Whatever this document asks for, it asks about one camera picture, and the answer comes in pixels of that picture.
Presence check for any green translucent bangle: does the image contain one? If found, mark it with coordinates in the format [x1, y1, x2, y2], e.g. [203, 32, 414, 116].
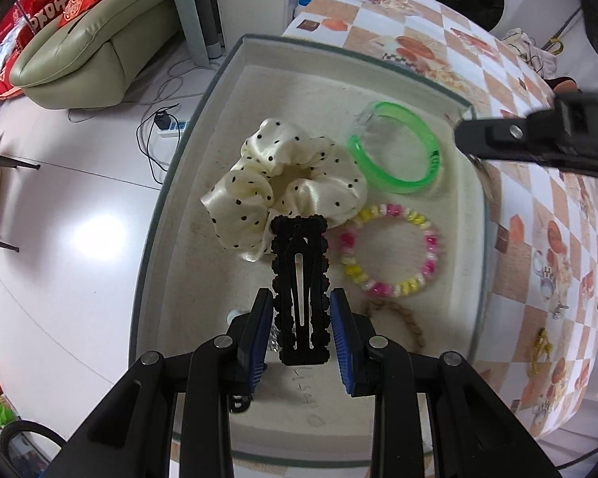
[346, 102, 441, 195]

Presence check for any silver charm brooch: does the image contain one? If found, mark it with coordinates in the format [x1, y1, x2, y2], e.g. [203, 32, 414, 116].
[267, 325, 281, 353]

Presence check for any small black claw clip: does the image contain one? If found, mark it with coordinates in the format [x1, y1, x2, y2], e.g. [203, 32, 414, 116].
[229, 395, 252, 414]

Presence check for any braided tan rope bracelet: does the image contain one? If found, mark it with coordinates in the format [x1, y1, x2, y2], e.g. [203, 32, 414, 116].
[366, 299, 428, 352]

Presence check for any black beaded hair clip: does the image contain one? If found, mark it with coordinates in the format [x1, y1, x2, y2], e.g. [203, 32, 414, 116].
[271, 215, 330, 366]

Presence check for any checkered patterned tablecloth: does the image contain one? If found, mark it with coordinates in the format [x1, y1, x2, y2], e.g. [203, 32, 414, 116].
[288, 0, 598, 438]

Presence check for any small silver charm on table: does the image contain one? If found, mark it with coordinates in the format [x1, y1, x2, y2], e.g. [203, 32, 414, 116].
[552, 303, 569, 319]

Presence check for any green tray with cream lining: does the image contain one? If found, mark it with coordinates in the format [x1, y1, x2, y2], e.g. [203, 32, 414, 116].
[129, 35, 485, 467]

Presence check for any pink yellow spiral hair tie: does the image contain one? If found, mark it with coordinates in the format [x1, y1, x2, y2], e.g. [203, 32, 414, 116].
[338, 202, 443, 299]

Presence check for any cream polka dot scrunchie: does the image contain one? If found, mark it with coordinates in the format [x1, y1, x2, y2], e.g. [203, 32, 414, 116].
[201, 118, 368, 262]

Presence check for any white power strip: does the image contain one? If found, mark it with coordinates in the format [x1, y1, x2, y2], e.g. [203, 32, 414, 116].
[154, 111, 188, 138]

